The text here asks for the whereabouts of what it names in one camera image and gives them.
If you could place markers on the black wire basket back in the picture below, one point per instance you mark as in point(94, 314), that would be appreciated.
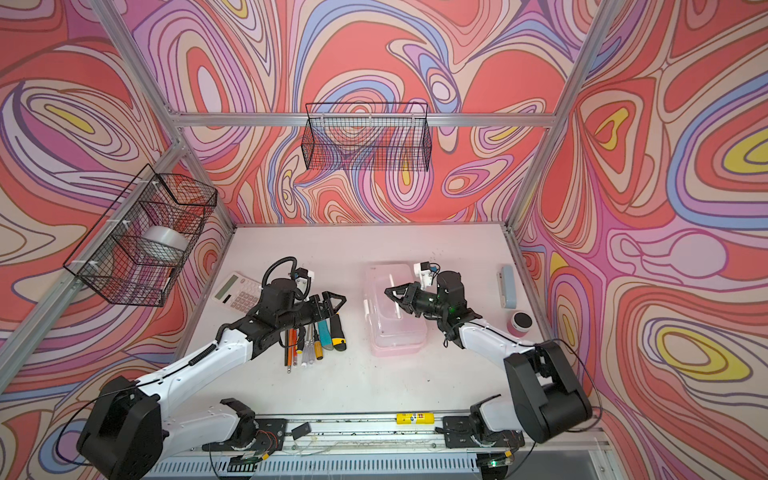
point(367, 136)

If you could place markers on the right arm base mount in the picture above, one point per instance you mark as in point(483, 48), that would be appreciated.
point(470, 432)

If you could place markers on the clear handle screwdriver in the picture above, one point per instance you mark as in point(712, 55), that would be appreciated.
point(308, 354)

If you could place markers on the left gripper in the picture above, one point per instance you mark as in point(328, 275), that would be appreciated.
point(327, 310)

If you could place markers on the blue grey stapler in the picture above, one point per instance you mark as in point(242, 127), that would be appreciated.
point(507, 287)

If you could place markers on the black wire basket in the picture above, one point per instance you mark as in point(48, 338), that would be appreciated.
point(159, 219)
point(367, 136)

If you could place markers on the teal utility knife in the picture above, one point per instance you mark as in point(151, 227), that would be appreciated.
point(324, 335)

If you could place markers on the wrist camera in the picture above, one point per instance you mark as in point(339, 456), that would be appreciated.
point(303, 276)
point(426, 273)

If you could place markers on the pink plastic tool box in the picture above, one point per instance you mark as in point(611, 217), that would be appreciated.
point(392, 332)

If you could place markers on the black yellow utility knife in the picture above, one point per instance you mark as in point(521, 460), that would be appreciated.
point(338, 339)

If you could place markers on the yellow label tag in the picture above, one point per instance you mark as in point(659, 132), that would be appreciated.
point(415, 418)

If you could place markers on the pink calculator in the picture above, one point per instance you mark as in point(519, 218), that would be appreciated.
point(238, 292)

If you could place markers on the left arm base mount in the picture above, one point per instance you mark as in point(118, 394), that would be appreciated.
point(266, 435)

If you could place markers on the yellow handle screwdriver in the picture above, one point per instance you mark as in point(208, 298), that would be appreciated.
point(317, 345)

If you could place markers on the orange sleeve hex key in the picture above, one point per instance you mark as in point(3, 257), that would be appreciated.
point(291, 368)

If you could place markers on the silver tape roll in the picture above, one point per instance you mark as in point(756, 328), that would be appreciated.
point(164, 240)

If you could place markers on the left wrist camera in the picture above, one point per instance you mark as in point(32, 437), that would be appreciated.
point(303, 276)

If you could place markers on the red sleeve hex key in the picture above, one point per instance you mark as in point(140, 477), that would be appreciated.
point(294, 357)

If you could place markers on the aluminium front rail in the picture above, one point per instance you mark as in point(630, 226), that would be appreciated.
point(378, 432)

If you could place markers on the pink round speaker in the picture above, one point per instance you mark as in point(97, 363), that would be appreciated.
point(519, 323)

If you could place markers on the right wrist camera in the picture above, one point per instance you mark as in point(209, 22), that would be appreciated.
point(426, 273)

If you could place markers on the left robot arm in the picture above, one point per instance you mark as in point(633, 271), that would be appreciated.
point(132, 425)

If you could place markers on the black wire basket left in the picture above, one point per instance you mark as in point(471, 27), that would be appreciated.
point(159, 219)

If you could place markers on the black yellow phillips screwdriver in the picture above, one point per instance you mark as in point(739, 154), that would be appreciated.
point(300, 342)

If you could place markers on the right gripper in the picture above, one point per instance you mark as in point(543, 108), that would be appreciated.
point(409, 300)

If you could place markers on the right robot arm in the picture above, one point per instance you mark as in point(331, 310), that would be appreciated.
point(546, 398)

